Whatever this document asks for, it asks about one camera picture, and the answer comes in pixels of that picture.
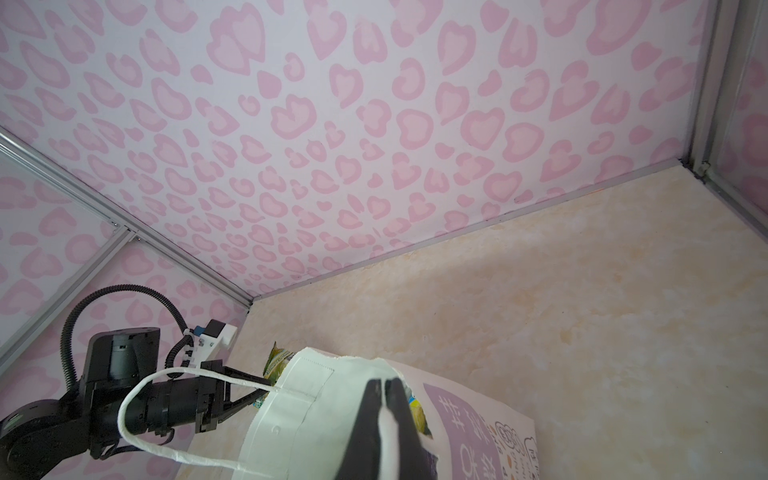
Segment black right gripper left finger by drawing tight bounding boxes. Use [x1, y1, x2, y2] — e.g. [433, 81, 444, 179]
[336, 379, 382, 480]

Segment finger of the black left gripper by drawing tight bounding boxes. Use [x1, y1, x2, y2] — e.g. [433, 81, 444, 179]
[212, 389, 267, 423]
[203, 360, 272, 390]

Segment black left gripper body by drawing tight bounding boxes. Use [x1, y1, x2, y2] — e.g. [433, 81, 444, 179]
[142, 377, 227, 432]

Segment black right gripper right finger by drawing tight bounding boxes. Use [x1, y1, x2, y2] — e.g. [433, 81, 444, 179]
[383, 378, 432, 480]

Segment white printed paper bag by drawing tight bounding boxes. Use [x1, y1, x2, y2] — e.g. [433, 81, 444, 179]
[117, 348, 541, 479]

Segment green Fox's spring tea packet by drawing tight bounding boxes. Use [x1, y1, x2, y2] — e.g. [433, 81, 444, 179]
[404, 385, 433, 438]

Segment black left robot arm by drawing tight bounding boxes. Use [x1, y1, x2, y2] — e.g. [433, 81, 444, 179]
[1, 284, 269, 479]

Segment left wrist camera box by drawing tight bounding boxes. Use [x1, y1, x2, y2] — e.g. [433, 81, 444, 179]
[181, 319, 239, 368]

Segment diagonal aluminium frame bar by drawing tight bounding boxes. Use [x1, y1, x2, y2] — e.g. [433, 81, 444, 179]
[1, 226, 137, 376]

